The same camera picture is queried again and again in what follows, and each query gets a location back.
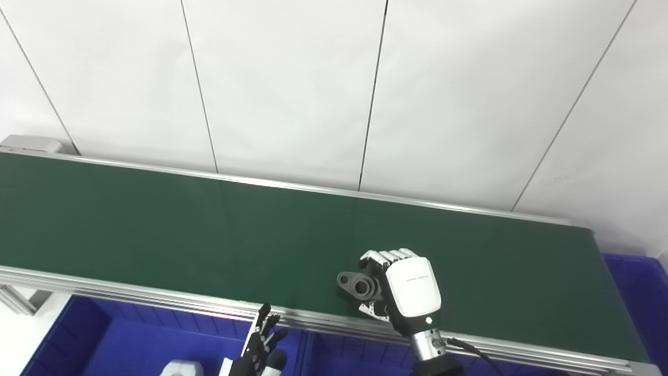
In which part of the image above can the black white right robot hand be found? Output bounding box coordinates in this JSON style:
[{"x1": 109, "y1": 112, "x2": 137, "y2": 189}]
[{"x1": 357, "y1": 249, "x2": 444, "y2": 338}]

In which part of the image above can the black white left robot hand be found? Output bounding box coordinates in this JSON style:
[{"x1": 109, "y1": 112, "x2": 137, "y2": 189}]
[{"x1": 219, "y1": 304, "x2": 289, "y2": 376}]

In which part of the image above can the black flanged metal part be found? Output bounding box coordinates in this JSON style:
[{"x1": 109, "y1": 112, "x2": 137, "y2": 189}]
[{"x1": 337, "y1": 270, "x2": 383, "y2": 304}]

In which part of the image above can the white plastic part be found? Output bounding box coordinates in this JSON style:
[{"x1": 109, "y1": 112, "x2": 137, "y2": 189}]
[{"x1": 159, "y1": 359, "x2": 205, "y2": 376}]

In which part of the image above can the blue plastic bin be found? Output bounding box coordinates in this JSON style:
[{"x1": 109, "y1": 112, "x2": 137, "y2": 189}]
[
  {"x1": 603, "y1": 253, "x2": 668, "y2": 376},
  {"x1": 300, "y1": 332, "x2": 572, "y2": 376},
  {"x1": 21, "y1": 295, "x2": 304, "y2": 376}
]

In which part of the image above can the green conveyor belt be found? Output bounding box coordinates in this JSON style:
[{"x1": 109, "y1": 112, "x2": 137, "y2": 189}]
[
  {"x1": 0, "y1": 152, "x2": 650, "y2": 364},
  {"x1": 0, "y1": 135, "x2": 663, "y2": 376}
]

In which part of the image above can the grey conveyor leg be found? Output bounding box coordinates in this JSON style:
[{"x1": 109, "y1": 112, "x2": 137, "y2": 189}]
[{"x1": 0, "y1": 284, "x2": 54, "y2": 317}]

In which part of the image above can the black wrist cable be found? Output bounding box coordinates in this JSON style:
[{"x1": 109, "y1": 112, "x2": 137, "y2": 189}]
[{"x1": 445, "y1": 337, "x2": 506, "y2": 376}]

